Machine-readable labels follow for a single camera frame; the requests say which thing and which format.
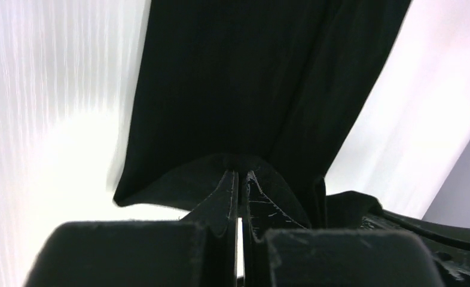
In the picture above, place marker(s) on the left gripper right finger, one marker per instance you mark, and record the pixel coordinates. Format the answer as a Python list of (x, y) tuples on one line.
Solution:
[(280, 252)]

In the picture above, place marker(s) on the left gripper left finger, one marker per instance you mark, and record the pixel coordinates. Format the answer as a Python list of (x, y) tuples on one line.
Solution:
[(198, 250)]

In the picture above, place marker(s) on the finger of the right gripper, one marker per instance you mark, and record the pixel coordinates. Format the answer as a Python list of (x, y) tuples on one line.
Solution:
[(449, 245)]

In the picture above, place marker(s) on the black t shirt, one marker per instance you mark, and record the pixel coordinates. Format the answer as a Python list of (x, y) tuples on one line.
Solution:
[(269, 87)]

